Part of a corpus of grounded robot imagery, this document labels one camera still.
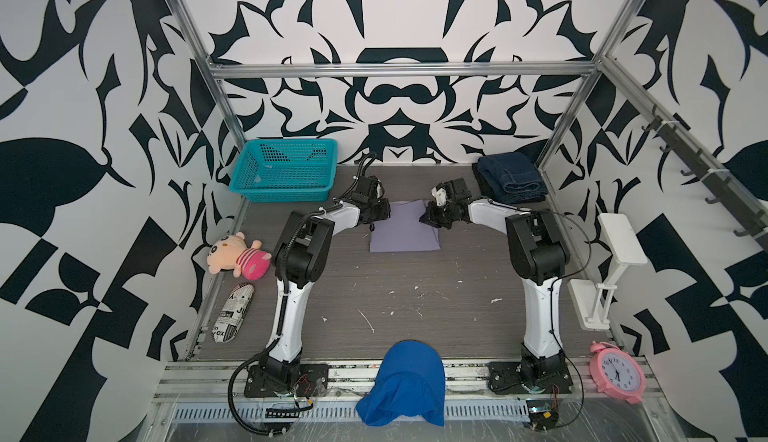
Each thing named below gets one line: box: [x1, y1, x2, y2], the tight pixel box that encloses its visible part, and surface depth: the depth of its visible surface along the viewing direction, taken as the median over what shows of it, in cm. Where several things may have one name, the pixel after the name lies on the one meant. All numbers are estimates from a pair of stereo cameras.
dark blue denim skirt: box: [477, 152, 549, 203], surface depth 110 cm
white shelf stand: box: [568, 213, 648, 331], surface depth 78 cm
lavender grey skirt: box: [369, 200, 441, 253], surface depth 101 cm
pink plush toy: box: [207, 232, 273, 281], surface depth 90 cm
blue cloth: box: [355, 340, 446, 427], surface depth 71 cm
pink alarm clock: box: [590, 341, 647, 404], surface depth 75 cm
